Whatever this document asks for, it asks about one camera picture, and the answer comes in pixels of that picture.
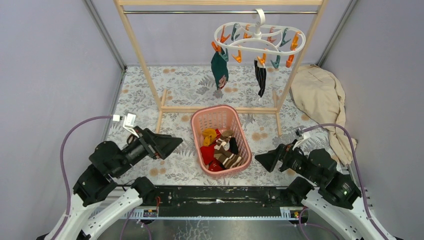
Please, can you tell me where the red snowflake sock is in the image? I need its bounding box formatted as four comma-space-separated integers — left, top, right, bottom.
215, 129, 221, 138

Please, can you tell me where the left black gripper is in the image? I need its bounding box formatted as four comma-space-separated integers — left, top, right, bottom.
113, 125, 185, 178

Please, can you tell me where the mustard yellow sock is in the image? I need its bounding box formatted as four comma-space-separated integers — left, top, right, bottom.
202, 128, 217, 147

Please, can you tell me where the red santa sock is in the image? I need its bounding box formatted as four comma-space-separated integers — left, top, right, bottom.
200, 144, 225, 172

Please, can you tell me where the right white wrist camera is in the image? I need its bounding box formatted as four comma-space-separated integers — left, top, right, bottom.
293, 126, 311, 149

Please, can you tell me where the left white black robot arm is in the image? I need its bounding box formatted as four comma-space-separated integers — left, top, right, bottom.
38, 126, 183, 240

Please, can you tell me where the floral patterned floor mat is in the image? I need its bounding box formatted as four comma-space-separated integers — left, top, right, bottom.
95, 65, 345, 187

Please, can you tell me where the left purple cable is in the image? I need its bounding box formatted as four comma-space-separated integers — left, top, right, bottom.
49, 115, 115, 240

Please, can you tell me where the white clip sock hanger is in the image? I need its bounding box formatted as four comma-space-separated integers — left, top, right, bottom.
211, 8, 307, 56

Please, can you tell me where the teal sock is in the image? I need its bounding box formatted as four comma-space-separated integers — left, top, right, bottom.
210, 52, 229, 90

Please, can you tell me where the black white striped sock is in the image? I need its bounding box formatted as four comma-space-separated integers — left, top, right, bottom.
254, 60, 267, 98

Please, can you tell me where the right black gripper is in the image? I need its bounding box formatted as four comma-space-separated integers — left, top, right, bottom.
253, 138, 321, 185

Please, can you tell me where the wooden clothes rack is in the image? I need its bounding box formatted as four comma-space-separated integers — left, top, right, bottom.
113, 0, 329, 135

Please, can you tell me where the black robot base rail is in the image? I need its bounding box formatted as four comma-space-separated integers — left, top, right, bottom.
138, 185, 304, 220

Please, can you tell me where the orange clothes peg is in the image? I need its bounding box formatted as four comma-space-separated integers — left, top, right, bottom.
285, 54, 295, 68

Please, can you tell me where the beige cloth pile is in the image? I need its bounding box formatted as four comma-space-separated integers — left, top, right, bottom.
291, 65, 353, 165

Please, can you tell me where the pink plastic laundry basket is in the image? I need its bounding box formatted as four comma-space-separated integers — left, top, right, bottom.
191, 105, 252, 178

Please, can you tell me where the brown white striped sock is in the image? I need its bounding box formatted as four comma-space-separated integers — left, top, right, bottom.
214, 130, 243, 169

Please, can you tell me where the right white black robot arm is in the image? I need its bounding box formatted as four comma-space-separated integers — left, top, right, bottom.
255, 143, 396, 240

